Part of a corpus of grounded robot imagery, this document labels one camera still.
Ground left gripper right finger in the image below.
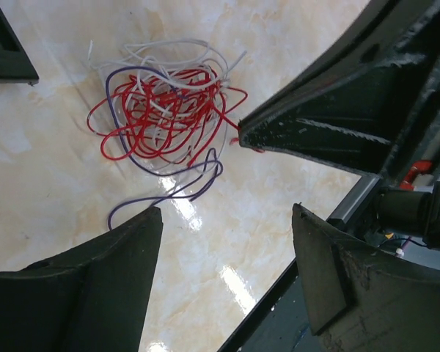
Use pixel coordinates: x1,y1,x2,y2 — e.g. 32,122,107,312
292,204,440,351

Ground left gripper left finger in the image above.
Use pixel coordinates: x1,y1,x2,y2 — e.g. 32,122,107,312
0,207,163,351

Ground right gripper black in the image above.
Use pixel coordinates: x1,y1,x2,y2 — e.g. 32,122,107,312
239,1,440,176

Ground purple cable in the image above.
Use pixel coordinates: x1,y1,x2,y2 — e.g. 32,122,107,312
105,67,224,231

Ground red cable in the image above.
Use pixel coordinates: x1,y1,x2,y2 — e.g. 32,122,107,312
87,67,265,168

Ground white cable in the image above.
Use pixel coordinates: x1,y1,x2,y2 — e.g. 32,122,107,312
86,38,249,173

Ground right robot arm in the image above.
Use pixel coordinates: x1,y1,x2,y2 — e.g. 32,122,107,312
239,1,440,249

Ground black three-compartment tray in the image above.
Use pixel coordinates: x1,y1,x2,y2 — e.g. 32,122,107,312
0,8,40,85

